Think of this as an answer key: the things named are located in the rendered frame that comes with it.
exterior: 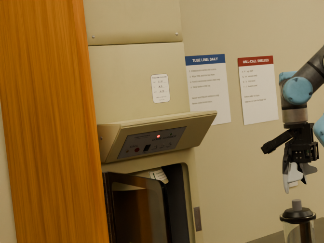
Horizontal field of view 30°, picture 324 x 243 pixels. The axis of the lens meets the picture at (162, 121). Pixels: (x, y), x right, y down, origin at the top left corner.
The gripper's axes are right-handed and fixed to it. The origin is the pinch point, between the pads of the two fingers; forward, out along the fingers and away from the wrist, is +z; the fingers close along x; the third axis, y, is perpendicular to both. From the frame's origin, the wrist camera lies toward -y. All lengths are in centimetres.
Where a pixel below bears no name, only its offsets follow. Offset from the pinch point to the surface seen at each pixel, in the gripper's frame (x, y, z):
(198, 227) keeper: -23.4, -20.5, 6.8
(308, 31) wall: 96, -26, -53
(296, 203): -1.3, 0.7, 4.0
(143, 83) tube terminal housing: -37, -25, -36
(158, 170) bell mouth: -31.4, -27.1, -11.2
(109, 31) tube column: -45, -28, -50
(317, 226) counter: 72, -21, 30
